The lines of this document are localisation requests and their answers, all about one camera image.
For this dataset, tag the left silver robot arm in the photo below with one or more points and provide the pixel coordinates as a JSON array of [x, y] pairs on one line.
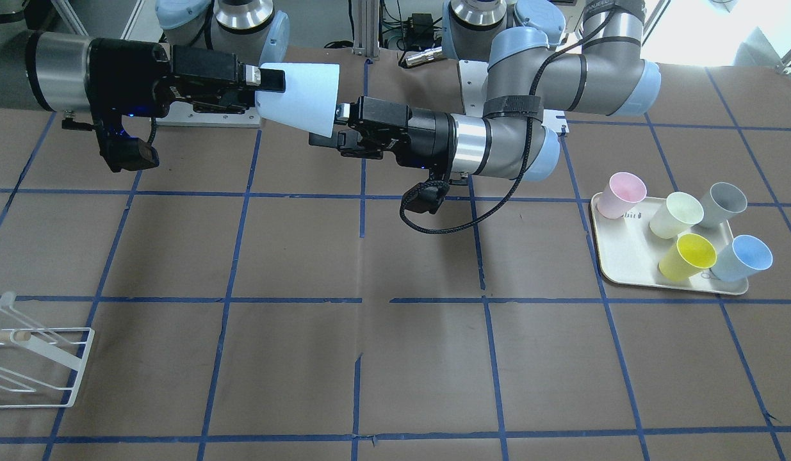
[[525, 76]]

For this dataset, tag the yellow plastic cup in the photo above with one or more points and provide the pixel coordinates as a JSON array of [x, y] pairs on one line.
[[689, 255]]

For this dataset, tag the white wire cup rack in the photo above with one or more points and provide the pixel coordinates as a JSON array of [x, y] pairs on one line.
[[40, 366]]

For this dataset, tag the light blue plastic cup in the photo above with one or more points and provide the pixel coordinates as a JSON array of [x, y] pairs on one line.
[[309, 99]]

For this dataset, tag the cream white plastic cup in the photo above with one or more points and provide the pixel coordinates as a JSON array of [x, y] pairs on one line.
[[677, 214]]

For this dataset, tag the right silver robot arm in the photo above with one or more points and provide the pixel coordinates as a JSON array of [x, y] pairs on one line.
[[50, 71]]

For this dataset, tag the blue plastic cup on tray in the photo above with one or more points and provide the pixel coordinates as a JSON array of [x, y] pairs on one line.
[[744, 257]]

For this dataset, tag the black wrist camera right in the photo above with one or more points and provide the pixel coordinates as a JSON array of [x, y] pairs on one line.
[[122, 151]]

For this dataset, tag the grey plastic cup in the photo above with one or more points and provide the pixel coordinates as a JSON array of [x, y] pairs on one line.
[[720, 203]]

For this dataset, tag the pink plastic cup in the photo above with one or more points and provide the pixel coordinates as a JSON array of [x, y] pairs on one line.
[[623, 191]]

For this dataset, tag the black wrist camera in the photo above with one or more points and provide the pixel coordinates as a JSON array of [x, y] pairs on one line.
[[425, 197], [122, 151]]

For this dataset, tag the beige plastic tray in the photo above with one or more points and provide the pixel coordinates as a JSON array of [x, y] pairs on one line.
[[629, 253]]

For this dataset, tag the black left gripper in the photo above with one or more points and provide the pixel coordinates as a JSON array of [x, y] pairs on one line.
[[428, 136]]

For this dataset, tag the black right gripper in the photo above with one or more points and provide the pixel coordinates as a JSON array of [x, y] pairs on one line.
[[123, 72]]

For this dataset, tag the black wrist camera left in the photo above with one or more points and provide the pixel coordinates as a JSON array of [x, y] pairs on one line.
[[425, 197]]

